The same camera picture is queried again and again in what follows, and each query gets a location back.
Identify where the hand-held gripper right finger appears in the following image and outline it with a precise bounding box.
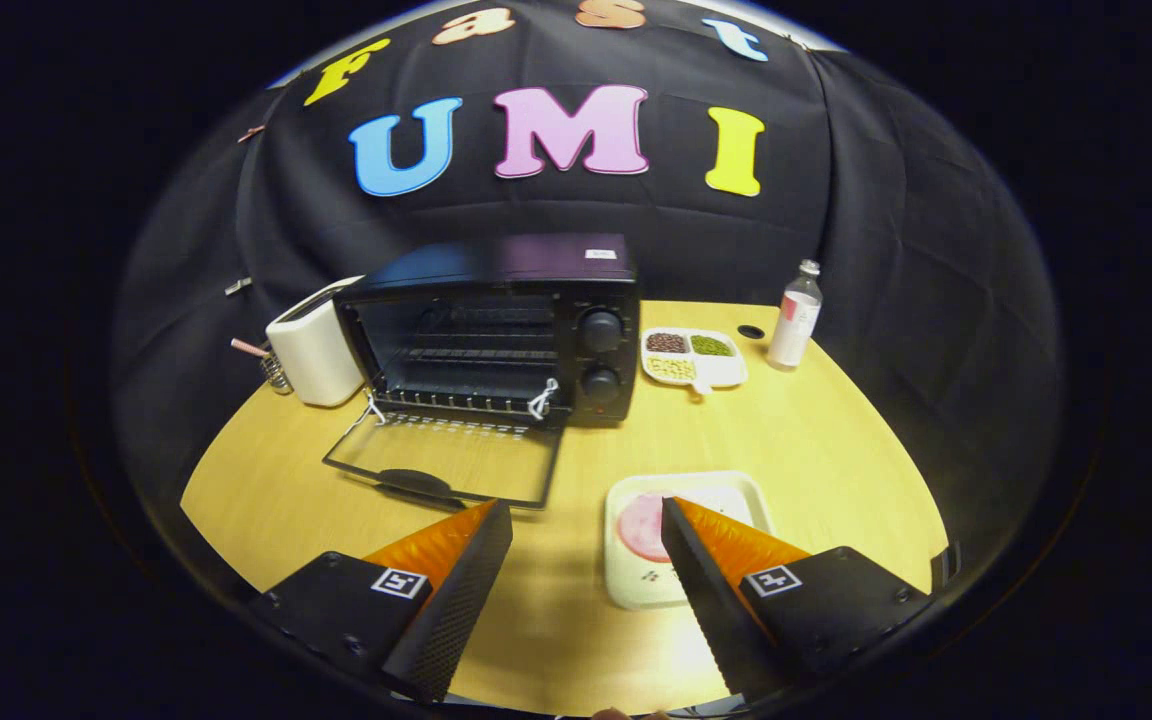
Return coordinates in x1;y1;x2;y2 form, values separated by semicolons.
660;497;937;701

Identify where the clear plastic bottle red label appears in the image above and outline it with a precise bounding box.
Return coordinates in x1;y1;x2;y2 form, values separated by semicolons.
767;259;824;371

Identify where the black toaster oven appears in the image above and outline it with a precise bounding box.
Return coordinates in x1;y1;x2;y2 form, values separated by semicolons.
322;233;641;511

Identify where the clear glass cup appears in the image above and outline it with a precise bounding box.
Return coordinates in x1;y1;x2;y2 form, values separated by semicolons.
258;350;295;395

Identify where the pink ham slice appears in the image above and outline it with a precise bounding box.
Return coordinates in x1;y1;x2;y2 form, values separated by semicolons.
617;493;677;563

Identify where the white divided dish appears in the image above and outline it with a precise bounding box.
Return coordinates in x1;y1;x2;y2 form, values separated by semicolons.
641;327;748;394

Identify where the cream square tray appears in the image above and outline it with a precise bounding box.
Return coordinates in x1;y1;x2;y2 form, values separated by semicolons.
603;471;775;611

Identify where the white bread toaster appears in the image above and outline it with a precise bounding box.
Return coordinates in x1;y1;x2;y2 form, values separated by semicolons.
266;275;367;408

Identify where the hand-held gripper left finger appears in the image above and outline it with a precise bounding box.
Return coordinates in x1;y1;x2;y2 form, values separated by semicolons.
251;498;514;706

